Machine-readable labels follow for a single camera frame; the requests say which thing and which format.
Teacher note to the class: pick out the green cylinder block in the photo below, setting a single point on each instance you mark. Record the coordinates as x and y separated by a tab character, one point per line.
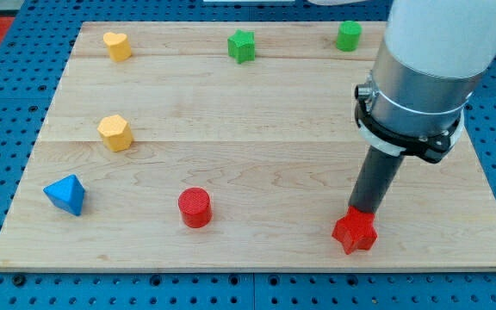
348	37

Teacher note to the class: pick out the yellow heart block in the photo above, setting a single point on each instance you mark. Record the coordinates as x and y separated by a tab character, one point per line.
118	46

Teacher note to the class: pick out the green star block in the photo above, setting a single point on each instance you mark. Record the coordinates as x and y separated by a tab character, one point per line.
241	46

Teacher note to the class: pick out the yellow hexagon block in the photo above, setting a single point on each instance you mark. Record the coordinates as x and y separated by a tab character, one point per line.
115	133

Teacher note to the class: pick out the light wooden board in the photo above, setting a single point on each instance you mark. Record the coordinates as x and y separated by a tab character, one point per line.
273	141

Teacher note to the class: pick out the blue triangle block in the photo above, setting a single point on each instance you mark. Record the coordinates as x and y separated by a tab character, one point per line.
67	194

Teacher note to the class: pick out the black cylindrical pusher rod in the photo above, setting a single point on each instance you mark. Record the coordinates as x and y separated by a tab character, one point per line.
373	181

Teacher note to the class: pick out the red star block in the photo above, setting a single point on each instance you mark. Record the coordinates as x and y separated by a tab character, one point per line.
355	231

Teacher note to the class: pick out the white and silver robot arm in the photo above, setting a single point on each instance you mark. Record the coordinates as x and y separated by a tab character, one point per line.
432	56

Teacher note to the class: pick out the red cylinder block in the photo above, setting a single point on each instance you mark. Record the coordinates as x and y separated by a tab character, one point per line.
195	207

